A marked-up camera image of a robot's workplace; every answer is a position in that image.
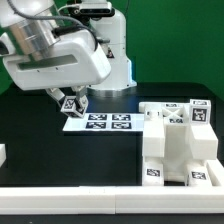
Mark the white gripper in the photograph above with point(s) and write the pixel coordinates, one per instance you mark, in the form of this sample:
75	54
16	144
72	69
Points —
73	61

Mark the small white cube nut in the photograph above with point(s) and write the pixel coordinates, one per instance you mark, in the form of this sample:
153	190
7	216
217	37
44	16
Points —
74	106

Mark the white chair seat part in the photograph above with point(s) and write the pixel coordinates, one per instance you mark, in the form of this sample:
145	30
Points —
174	169

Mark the white cube nut with tag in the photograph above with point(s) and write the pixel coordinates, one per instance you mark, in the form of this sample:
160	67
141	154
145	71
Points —
199	111

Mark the white chair back frame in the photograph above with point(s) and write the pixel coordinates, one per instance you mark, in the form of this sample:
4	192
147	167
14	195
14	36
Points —
168	132

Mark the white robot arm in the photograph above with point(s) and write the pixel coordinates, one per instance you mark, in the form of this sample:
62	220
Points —
31	27

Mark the white tag sheet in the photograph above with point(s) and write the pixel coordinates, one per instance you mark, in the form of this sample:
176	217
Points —
106	122

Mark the white L-shaped fence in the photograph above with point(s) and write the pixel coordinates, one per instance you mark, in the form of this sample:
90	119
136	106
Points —
117	200

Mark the grey camera on stand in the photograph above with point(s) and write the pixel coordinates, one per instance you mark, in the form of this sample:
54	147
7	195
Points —
96	8

